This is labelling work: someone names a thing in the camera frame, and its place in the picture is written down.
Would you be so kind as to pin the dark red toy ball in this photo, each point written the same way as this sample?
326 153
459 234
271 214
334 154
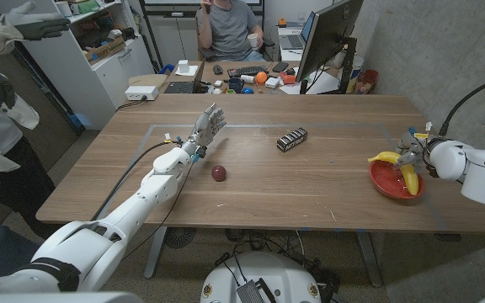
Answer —
219 173

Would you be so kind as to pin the cardboard box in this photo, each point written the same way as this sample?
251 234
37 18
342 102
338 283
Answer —
105 48

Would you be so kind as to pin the red bowl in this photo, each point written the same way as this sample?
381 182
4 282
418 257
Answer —
387 181

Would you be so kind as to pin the yellow toy banana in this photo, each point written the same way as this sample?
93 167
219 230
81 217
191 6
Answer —
411 181

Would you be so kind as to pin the black keyboard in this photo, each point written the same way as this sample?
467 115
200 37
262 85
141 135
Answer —
246 71

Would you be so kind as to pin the white cup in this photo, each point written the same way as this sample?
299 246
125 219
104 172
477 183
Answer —
253 40

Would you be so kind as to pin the black computer mouse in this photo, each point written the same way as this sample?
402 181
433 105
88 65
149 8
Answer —
218 69

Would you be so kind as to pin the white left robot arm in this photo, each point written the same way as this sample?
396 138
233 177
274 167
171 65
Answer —
158 189

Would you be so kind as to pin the beige padded envelope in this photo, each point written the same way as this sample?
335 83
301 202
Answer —
147 80

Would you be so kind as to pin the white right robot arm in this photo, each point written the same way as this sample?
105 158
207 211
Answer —
478 172

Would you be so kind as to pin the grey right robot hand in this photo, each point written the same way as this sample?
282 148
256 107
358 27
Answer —
415 145

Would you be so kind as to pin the black printed box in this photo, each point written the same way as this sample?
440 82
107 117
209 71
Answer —
291 140

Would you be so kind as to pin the black computer monitor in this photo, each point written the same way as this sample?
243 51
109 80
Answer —
328 33

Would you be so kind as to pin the small white box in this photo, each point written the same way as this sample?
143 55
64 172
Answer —
183 66

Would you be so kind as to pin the small orange object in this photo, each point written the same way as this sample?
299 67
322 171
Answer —
282 22

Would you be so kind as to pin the white square gadget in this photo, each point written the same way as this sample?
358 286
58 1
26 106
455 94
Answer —
272 82

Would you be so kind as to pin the dark blue mug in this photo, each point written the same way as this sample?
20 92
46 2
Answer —
236 85

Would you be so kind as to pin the black phone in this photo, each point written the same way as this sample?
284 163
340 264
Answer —
280 67

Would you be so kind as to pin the orange red desk item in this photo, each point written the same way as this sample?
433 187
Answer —
287 78

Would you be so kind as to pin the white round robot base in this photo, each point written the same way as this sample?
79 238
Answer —
263 269

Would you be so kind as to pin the black laptop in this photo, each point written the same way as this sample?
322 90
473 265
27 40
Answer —
179 87

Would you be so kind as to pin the white power box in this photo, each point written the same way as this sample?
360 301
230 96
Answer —
141 92

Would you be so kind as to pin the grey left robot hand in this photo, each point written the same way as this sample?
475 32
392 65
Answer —
206 126

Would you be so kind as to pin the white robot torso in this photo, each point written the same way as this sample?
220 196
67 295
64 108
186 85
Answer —
57 298

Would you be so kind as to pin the grey table leg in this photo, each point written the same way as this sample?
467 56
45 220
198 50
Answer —
369 258
155 252

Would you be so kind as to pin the seated person grey t-shirt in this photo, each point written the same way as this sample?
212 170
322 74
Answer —
230 29

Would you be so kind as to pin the orange ball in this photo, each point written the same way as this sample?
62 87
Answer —
261 77

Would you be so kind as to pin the black framed whiteboard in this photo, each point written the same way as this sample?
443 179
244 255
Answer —
162 2

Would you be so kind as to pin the red bin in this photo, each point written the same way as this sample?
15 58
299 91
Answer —
367 81

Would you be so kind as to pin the white shelf cabinet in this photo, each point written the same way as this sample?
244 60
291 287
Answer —
112 71

